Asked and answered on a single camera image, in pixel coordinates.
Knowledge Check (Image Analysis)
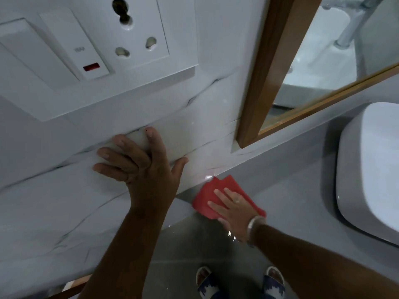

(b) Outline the silver wrist bracelet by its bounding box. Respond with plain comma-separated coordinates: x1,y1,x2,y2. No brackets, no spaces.
247,216,266,246

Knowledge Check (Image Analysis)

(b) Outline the person's right hand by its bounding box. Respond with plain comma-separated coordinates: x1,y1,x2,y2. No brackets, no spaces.
208,187,259,243

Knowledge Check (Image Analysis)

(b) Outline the wooden framed mirror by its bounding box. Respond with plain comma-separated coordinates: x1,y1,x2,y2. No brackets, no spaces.
236,0,399,149

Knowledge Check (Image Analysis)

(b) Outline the person's left forearm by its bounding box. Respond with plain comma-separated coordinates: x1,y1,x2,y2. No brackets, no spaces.
78,207,170,299

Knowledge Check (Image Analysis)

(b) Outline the person's right forearm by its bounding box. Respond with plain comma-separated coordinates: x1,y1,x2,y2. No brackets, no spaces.
251,224,399,299

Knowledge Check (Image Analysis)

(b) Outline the blue patterned slipper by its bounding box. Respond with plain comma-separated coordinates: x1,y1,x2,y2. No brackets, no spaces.
196,266,219,299
263,266,286,299

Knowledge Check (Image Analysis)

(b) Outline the white electrical switch plate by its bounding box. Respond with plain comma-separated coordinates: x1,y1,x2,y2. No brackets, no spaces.
0,0,199,122

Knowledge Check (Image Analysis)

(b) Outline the wide white rocker switch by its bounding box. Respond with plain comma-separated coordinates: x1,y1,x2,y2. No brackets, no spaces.
0,18,79,89

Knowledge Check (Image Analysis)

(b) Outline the brown wooden board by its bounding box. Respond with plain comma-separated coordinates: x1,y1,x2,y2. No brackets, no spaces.
50,275,92,299

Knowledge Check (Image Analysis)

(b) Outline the person's left hand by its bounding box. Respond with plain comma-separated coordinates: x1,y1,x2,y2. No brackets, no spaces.
92,127,189,213

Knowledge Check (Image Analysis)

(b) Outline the white three-pin wall socket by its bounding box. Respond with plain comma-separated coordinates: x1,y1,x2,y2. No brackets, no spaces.
94,0,171,71

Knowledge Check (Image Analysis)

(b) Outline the white ceramic sink basin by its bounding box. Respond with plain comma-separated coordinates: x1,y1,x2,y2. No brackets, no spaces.
336,102,399,246

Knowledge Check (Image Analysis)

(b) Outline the white switch with red indicator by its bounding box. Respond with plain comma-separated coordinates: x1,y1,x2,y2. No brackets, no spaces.
39,7,110,81

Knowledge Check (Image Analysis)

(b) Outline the red cleaning cloth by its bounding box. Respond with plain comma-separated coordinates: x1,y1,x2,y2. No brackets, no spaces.
192,175,266,220

